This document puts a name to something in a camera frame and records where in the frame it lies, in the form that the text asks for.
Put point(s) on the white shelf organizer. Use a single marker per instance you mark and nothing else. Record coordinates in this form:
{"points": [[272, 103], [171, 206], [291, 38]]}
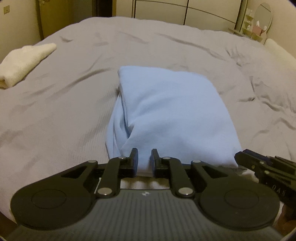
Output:
{"points": [[244, 27]]}

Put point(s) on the cream wardrobe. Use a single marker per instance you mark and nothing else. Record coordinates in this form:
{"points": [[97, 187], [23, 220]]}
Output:
{"points": [[217, 15]]}

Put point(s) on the wooden door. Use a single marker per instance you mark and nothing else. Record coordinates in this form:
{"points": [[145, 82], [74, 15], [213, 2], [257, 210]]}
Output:
{"points": [[55, 15]]}

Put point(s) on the folded white towel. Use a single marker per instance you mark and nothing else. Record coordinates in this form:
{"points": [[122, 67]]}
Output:
{"points": [[19, 62]]}

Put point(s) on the grey duvet cover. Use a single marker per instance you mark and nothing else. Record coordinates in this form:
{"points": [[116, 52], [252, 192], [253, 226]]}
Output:
{"points": [[57, 116]]}

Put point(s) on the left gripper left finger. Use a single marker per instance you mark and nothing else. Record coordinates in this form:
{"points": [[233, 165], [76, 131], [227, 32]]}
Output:
{"points": [[117, 169]]}

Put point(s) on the white long pillow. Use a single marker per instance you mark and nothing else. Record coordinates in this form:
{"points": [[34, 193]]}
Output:
{"points": [[280, 53]]}

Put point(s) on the oval vanity mirror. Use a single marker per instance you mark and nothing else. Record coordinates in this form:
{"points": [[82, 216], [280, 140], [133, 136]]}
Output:
{"points": [[263, 16]]}

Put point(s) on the light blue sweatshirt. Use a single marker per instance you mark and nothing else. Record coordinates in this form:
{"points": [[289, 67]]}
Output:
{"points": [[180, 114]]}

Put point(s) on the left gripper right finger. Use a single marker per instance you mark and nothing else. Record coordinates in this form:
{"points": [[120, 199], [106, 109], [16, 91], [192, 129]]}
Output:
{"points": [[173, 170]]}

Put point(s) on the wall switch plate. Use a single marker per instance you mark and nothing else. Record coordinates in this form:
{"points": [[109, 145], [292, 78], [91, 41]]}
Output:
{"points": [[6, 9]]}

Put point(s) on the pink tissue box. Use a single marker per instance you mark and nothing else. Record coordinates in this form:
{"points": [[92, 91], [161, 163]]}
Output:
{"points": [[257, 30]]}

